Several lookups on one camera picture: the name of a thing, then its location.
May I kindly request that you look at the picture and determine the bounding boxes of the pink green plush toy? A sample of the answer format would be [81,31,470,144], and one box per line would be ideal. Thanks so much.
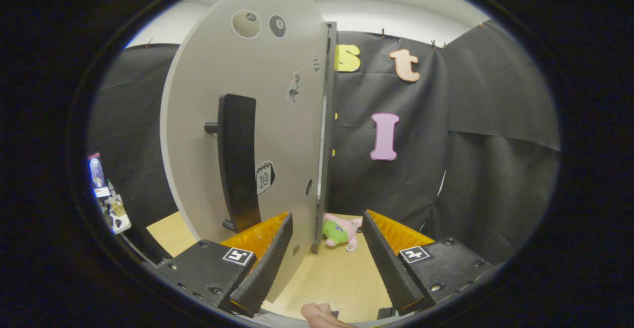
[322,213,364,252]

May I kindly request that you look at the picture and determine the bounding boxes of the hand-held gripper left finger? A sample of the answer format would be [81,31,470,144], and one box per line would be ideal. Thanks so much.
[158,212,294,318]

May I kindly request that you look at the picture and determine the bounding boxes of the black cabinet door handle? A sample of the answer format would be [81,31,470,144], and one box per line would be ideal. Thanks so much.
[205,94,262,233]

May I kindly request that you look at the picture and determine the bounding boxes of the white cluttered side table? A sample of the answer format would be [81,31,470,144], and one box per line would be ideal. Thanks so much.
[97,184,132,234]

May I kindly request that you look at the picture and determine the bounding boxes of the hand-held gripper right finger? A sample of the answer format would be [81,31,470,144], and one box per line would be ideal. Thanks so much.
[363,210,496,316]

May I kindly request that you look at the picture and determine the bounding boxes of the grey shoe cabinet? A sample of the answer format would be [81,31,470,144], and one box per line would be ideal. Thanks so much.
[311,21,338,254]

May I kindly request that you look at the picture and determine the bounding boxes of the black backdrop cloth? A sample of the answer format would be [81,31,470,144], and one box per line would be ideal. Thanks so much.
[87,18,561,264]

